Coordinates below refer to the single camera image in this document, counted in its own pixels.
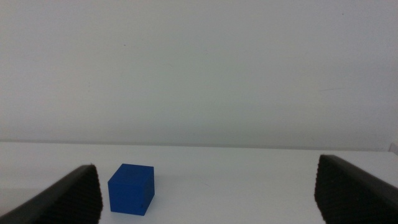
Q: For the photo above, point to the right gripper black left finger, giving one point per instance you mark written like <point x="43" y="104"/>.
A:
<point x="71" y="202"/>

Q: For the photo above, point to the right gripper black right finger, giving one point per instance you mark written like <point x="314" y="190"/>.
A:
<point x="351" y="196"/>

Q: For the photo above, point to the blue cube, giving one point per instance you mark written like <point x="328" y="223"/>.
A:
<point x="130" y="191"/>

